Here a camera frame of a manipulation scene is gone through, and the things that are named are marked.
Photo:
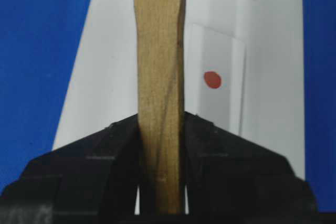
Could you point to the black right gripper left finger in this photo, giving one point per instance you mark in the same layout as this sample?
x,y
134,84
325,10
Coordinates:
x,y
92,180

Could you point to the small white raised block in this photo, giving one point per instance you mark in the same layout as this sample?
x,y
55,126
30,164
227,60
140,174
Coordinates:
x,y
214,77

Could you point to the blue table cloth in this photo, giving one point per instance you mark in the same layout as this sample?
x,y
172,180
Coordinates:
x,y
288,100

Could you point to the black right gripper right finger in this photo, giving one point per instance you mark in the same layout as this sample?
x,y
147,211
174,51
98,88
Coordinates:
x,y
232,180

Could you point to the large white foam board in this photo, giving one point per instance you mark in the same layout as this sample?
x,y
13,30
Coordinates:
x,y
133,57

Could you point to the wooden mallet hammer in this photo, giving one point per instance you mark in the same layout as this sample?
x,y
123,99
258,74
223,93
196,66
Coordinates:
x,y
160,48

